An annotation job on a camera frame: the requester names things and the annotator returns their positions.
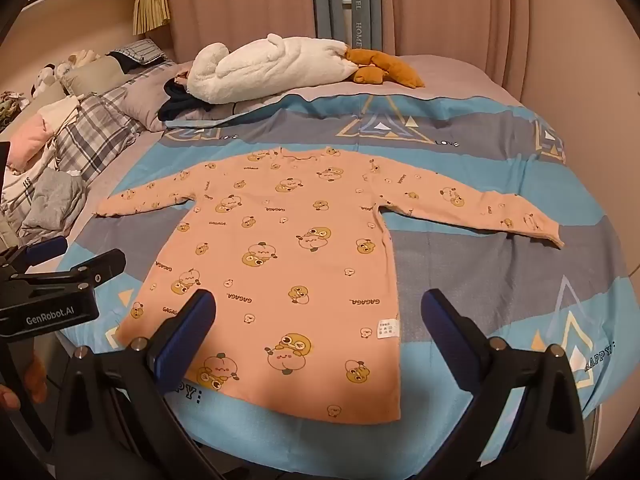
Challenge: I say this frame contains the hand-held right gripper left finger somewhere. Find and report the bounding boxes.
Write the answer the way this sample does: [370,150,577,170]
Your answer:
[52,287,236,480]

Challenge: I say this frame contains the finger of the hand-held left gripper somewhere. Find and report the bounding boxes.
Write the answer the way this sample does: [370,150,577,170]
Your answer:
[15,249,127,293]
[0,236,69,278]

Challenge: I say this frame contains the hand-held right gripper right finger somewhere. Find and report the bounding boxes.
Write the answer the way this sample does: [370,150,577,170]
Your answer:
[420,287,588,480]

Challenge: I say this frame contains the pink cartoon print shirt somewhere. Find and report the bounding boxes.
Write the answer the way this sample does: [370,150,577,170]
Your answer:
[92,146,566,421]

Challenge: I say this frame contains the dark navy clothes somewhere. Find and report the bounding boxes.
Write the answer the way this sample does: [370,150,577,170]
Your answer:
[159,77,236,122]

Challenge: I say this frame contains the person's left hand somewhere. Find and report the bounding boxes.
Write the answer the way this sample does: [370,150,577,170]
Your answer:
[0,352,49,413]

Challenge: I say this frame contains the grey garment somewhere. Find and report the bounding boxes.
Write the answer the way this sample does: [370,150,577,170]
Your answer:
[20,166,87,234]

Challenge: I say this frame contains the blue grey printed blanket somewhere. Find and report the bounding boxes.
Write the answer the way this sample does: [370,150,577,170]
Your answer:
[55,91,632,463]

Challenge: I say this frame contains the pink cloth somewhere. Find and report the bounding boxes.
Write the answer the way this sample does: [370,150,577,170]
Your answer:
[6,111,57,172]

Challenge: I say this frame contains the plaid quilt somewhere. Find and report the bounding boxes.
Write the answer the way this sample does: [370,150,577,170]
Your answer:
[50,82,151,184]

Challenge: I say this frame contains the grey pillow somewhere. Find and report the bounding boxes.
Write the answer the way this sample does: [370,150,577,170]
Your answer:
[117,60,196,133]

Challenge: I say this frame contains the beige pillow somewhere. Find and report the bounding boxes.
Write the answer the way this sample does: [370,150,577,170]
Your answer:
[60,55,132,97]

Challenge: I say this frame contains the pile of plush toys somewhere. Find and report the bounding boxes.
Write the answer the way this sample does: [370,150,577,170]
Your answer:
[31,49,103,97]

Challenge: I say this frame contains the striped pillow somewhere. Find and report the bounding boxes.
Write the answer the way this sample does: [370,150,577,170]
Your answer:
[106,38,168,67]

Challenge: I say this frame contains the white fluffy blanket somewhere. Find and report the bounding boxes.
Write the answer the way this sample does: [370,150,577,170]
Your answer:
[187,33,358,106]

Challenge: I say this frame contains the pinkish grey bed sheet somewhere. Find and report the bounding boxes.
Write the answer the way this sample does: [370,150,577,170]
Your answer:
[165,51,528,107]

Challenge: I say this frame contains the yellow fringed cloth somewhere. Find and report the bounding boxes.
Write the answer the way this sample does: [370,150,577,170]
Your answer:
[132,0,172,37]

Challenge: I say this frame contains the orange plush garment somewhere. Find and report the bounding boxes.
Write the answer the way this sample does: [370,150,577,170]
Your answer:
[345,47,426,89]

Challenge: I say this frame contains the blue curtain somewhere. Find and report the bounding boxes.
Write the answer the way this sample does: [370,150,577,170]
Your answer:
[310,0,397,55]

